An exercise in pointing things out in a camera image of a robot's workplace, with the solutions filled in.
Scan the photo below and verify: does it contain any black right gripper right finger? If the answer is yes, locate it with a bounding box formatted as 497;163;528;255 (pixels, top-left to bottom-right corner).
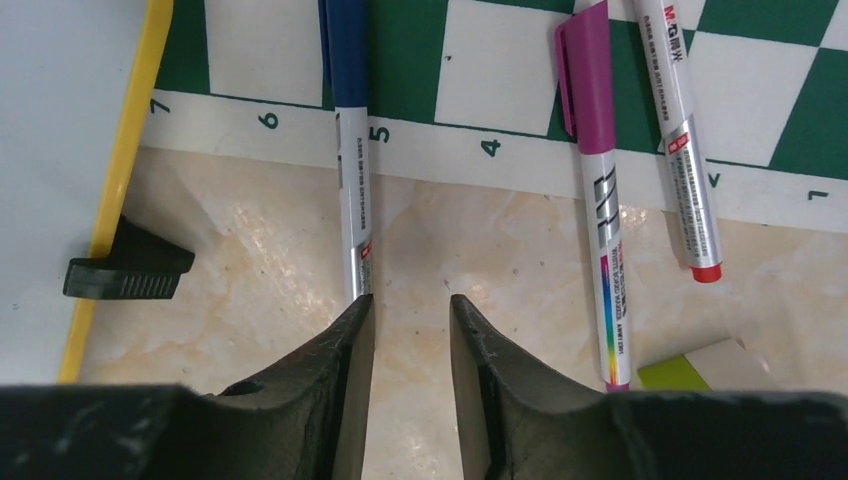
450;294;847;479

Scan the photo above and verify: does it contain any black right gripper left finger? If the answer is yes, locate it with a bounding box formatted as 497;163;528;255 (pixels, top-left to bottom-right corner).
1;295;375;479

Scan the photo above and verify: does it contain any blue capped marker pen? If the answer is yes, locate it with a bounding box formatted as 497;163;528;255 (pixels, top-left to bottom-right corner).
318;0;373;301

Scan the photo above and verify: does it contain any yellow framed whiteboard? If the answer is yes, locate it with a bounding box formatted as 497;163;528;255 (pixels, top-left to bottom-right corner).
1;1;174;385

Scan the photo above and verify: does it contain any black whiteboard foot clip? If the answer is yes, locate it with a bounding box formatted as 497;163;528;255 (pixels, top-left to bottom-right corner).
62;215;195;300

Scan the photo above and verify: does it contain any green white toy brick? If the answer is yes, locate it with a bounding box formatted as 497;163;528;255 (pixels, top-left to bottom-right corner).
637;339;780;391

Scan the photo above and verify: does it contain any green white chess mat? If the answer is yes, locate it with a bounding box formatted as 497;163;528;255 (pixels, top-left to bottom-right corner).
142;1;847;233

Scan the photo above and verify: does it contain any red capped marker pen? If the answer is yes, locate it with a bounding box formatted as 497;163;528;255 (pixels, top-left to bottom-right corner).
634;1;723;284

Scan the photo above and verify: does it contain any purple capped marker pen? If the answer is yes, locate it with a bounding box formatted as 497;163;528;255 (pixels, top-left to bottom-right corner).
554;1;632;392

